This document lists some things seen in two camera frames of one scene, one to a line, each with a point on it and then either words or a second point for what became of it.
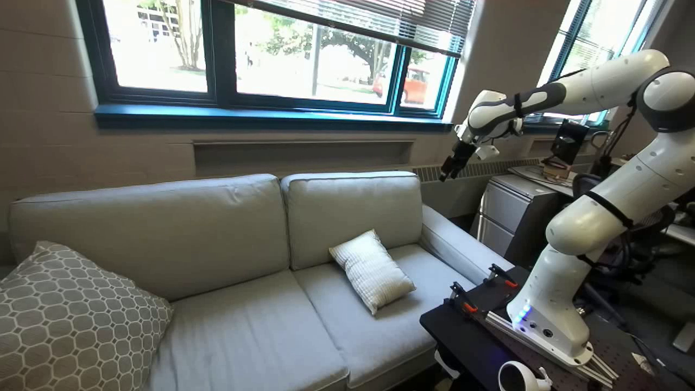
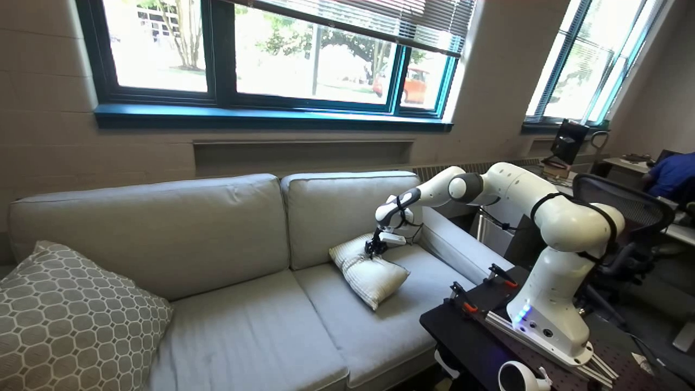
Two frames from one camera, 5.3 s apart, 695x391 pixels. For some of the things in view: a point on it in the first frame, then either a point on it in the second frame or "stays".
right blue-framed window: [595, 33] stays
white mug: [518, 376] stays
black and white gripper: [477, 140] -> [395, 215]
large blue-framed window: [252, 64] stays
